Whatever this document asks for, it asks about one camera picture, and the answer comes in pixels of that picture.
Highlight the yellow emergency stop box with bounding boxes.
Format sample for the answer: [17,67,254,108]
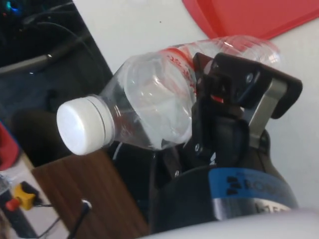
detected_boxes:
[5,181,36,212]

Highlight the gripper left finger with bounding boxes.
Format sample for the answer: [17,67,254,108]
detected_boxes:
[149,143,186,181]

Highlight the black cable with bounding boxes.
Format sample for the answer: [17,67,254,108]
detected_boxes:
[37,198,93,239]

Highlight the clear plastic bottle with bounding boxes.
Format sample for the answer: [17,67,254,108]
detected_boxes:
[56,34,285,156]

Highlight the red tray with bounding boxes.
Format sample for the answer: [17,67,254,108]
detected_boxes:
[181,0,319,41]

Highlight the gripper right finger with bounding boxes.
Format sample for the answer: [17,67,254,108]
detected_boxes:
[191,51,304,163]

